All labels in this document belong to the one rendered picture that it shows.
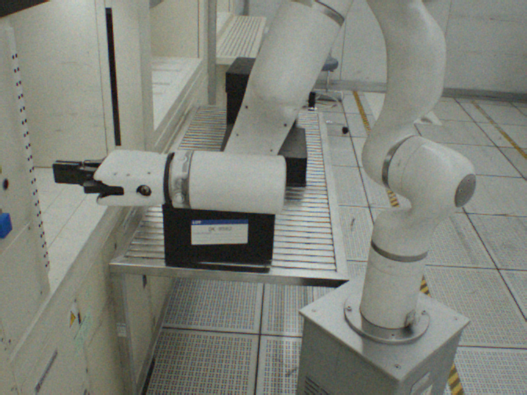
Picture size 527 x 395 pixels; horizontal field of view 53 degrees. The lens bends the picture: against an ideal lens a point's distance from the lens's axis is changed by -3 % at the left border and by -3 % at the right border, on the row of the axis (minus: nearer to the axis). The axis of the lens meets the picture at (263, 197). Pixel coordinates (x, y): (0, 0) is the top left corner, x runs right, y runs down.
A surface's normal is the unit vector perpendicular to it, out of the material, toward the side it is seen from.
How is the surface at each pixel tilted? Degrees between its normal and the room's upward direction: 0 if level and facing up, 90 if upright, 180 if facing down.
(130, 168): 5
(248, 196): 90
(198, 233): 90
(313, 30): 80
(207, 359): 0
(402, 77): 103
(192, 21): 90
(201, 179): 63
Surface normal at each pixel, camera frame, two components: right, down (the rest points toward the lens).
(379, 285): -0.69, 0.31
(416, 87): -0.20, 0.63
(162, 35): -0.05, 0.46
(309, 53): 0.43, 0.35
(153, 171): 0.07, -0.79
